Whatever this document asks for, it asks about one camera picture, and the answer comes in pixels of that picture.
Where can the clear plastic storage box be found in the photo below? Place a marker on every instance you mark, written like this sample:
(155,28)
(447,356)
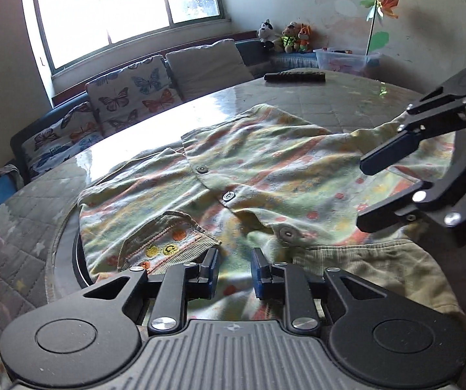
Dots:
(344,61)

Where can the blue sofa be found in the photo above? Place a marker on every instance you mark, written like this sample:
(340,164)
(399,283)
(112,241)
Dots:
(21,146)

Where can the butterfly print cushion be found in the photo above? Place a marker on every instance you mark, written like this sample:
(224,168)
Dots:
(129,94)
(60,140)

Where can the colourful paper pinwheel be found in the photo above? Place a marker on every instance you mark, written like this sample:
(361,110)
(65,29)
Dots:
(380,7)

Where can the patterned yellow child's shirt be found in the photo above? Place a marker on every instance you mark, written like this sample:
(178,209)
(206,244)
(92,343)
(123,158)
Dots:
(265,178)

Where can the orange fox plush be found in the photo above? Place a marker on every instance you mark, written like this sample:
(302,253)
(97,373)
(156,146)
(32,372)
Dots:
(304,37)

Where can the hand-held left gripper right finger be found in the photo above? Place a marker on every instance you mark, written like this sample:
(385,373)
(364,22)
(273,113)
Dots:
(259,276)

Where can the black remote control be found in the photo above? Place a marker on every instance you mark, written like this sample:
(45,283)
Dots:
(295,77)

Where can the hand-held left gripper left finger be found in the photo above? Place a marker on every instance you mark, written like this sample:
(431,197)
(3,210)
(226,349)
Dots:
(212,271)

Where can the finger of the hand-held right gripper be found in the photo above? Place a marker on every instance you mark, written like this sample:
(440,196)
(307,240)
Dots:
(383,215)
(391,151)

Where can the black and white cow plush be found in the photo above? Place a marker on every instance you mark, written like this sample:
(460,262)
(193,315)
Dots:
(266,32)

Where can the grey cloth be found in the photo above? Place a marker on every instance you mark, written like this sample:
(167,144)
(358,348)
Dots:
(4,174)

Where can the window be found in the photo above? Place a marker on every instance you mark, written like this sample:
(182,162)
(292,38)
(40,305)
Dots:
(129,6)

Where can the brown bear plush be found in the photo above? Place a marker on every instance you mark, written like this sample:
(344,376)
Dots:
(288,37)

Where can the beige cushion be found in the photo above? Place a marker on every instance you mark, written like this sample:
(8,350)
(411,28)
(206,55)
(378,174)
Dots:
(208,67)

